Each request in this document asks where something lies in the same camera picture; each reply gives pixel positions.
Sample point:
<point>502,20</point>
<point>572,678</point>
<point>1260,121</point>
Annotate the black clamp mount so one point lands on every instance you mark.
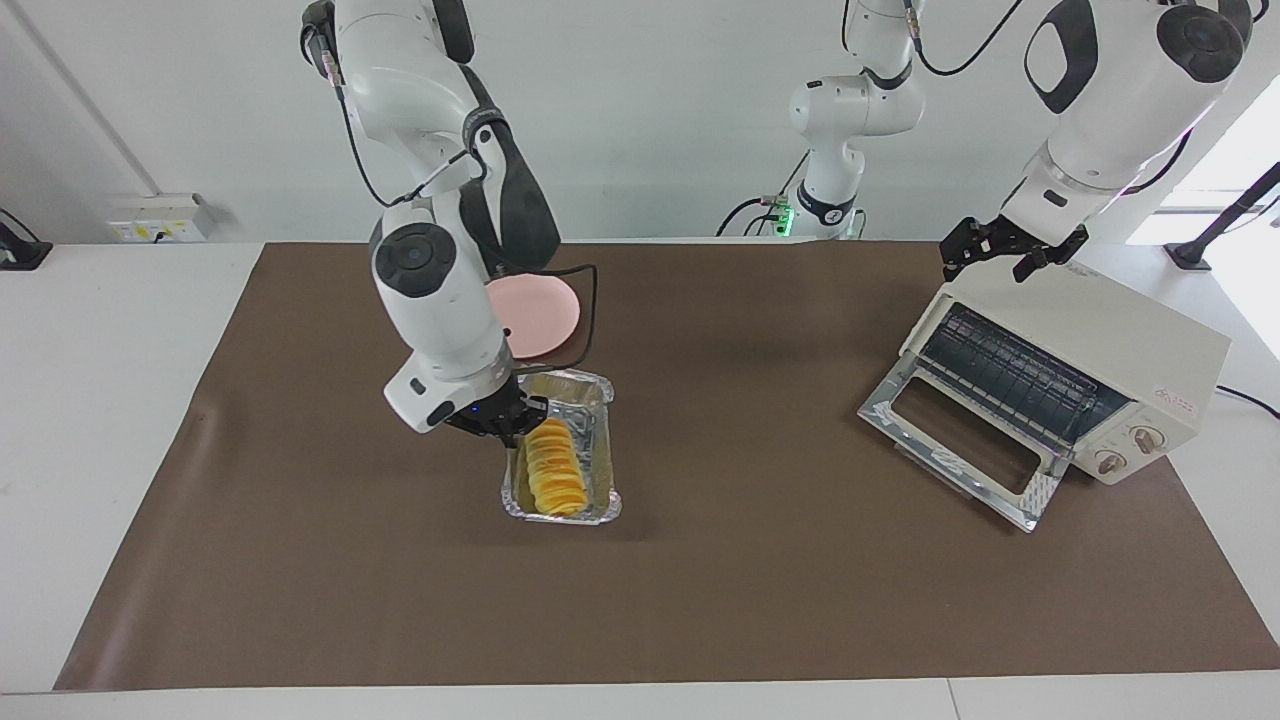
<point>20,252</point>

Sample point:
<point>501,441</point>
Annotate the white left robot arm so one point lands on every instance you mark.
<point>1110,100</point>

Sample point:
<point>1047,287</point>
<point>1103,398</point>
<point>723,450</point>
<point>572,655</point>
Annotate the cream toaster oven body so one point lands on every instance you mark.
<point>1100,330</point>

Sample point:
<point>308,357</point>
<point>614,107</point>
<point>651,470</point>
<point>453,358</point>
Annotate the glass oven door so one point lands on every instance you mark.
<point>880,405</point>

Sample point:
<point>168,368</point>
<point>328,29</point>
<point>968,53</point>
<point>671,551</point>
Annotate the black camera stand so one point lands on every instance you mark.
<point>1190,255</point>

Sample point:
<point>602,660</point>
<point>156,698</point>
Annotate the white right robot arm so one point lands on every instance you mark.
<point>440,290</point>

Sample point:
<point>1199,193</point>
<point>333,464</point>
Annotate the cream oven knob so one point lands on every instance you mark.
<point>1147,438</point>
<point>1112,462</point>

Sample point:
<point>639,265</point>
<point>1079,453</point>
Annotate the pink round plate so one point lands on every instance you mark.
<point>545,315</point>

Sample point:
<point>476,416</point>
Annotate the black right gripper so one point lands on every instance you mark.
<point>495,412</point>

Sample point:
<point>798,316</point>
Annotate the aluminium foil baking tray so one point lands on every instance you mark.
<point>598,450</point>

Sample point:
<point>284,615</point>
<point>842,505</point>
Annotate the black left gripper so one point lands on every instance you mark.
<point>1022,232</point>

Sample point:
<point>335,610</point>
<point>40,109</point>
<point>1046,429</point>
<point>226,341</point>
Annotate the brown table mat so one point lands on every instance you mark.
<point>800,600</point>

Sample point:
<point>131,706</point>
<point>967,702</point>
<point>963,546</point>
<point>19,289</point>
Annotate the golden ridged bread loaf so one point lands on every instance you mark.
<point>555,475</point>

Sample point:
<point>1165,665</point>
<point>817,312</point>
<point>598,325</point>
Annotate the white wall socket box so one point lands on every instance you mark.
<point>160,220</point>

